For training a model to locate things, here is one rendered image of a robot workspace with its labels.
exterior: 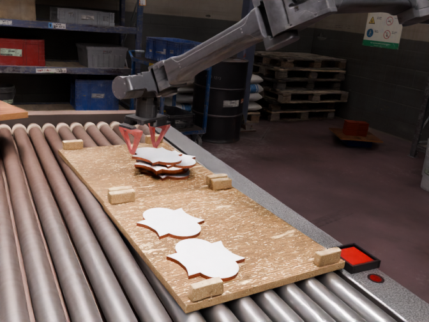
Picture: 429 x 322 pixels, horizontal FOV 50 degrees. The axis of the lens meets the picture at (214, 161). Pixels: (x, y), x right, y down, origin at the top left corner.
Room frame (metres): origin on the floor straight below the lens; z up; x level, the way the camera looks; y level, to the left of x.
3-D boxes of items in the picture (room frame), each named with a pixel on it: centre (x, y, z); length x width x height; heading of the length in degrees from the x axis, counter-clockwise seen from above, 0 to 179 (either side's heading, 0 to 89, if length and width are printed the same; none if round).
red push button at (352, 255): (0.83, -0.30, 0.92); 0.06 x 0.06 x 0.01; 29
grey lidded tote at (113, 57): (5.27, 1.40, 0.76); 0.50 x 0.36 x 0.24; 128
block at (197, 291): (0.63, -0.01, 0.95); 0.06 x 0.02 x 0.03; 123
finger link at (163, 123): (1.23, 0.18, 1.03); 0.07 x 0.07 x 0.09; 60
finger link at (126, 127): (1.17, 0.21, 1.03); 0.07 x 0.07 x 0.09; 60
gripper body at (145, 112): (1.20, 0.19, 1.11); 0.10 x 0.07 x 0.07; 150
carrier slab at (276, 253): (0.87, -0.02, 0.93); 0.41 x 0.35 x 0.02; 33
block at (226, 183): (1.10, -0.02, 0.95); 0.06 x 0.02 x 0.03; 123
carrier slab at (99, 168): (1.22, 0.21, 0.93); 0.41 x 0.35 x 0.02; 34
